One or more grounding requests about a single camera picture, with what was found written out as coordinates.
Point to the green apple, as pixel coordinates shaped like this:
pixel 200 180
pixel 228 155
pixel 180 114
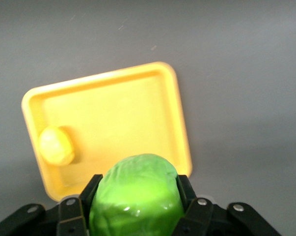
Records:
pixel 138 191

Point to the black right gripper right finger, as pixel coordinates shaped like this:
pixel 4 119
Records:
pixel 196 218

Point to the yellow rectangular tray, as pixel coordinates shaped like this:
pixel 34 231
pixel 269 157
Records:
pixel 118 118

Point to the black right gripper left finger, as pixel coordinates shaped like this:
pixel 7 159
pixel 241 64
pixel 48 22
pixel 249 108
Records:
pixel 71 216

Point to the yellow potato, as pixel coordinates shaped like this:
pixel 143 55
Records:
pixel 56 145

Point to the dark gray table mat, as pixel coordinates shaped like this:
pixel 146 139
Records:
pixel 236 73

